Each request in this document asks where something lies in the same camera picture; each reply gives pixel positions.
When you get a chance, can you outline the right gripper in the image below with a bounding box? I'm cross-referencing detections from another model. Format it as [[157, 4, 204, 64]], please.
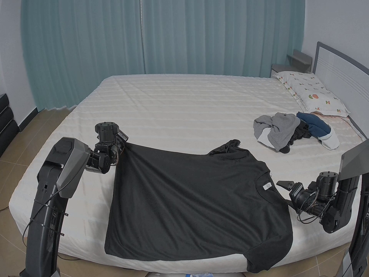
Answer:
[[276, 180, 319, 214]]

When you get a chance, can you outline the black T-shirt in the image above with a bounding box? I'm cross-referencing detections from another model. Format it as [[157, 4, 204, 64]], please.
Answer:
[[104, 139, 294, 273]]

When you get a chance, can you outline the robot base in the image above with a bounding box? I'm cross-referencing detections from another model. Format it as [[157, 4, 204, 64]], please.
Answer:
[[144, 271, 245, 277]]

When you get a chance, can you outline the pile of clothes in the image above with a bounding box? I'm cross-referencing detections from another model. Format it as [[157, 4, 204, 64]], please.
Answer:
[[253, 111, 340, 154]]

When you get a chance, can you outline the bed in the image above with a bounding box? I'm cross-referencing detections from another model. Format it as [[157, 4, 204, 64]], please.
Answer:
[[9, 41, 369, 274]]

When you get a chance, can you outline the white printed pillow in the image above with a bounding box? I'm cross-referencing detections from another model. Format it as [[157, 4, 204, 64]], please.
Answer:
[[272, 71, 351, 118]]

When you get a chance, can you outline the grey bedside table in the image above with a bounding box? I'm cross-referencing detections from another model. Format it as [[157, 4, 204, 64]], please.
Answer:
[[271, 49, 313, 78]]

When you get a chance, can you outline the blue-green curtain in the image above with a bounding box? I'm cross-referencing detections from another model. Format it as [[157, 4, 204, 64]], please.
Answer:
[[141, 0, 306, 77], [20, 0, 145, 111]]

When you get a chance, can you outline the black chest of drawers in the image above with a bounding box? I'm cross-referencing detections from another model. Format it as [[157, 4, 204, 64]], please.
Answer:
[[0, 93, 19, 156]]

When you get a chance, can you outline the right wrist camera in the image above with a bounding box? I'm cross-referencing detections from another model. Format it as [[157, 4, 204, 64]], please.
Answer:
[[289, 183, 305, 203]]

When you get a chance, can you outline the black cable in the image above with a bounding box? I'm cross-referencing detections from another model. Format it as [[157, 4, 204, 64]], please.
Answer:
[[23, 152, 88, 242]]

